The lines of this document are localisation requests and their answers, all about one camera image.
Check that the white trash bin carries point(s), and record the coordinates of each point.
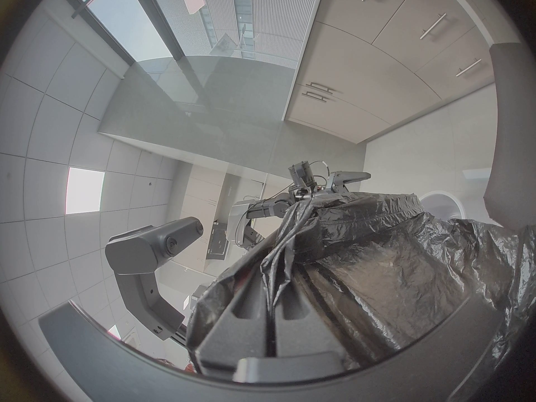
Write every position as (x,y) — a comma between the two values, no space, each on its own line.
(454,201)

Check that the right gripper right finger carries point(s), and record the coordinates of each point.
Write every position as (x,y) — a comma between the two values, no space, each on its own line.
(305,337)

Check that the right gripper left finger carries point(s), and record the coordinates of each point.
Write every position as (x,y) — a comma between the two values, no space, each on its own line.
(234,337)

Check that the window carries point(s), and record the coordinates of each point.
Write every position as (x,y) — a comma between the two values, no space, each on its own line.
(138,15)

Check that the black plastic bag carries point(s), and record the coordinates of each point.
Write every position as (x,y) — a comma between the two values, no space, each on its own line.
(377,266)

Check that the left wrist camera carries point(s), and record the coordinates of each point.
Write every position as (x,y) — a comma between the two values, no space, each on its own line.
(302,174)

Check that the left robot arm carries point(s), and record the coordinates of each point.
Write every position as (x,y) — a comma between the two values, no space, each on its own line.
(272,208)

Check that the square ceiling light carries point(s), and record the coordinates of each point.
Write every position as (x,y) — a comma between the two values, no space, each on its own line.
(83,190)

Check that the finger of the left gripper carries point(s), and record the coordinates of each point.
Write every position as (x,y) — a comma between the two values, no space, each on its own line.
(339,180)

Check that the beige cabinet with drawers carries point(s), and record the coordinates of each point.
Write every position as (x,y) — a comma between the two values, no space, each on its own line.
(377,78)

